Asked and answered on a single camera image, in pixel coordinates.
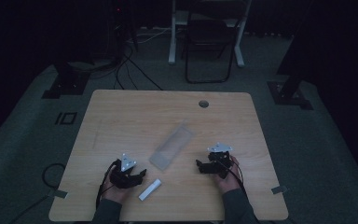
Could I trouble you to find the black stand base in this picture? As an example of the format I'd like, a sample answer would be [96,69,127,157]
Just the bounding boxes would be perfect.
[41,62,91,100]
[267,79,314,110]

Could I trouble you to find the person's left hand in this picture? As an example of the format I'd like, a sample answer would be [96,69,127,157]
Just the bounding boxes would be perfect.
[101,165,132,205]

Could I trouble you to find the black cable on floor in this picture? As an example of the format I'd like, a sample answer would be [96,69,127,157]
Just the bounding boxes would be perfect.
[7,162,66,224]

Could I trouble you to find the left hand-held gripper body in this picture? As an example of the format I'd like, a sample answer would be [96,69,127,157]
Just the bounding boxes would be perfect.
[109,152,142,189]

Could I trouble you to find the white tube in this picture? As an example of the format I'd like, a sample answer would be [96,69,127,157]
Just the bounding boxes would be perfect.
[138,178,162,202]

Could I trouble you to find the black floor cables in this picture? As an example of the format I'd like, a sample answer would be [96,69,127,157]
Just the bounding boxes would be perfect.
[113,43,164,91]

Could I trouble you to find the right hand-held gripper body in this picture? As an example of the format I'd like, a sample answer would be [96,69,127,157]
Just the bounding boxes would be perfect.
[200,142,233,179]

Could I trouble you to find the clear plastic bag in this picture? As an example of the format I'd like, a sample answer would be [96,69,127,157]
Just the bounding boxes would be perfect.
[148,119,196,172]

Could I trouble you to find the black folding chair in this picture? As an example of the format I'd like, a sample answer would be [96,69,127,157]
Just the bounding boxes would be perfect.
[184,0,250,84]

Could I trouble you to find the person's right hand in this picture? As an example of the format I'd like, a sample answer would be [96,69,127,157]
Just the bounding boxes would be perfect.
[214,155,244,195]

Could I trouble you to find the grey tape piece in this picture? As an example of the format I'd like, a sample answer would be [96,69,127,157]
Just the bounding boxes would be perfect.
[47,189,69,200]
[271,185,288,195]

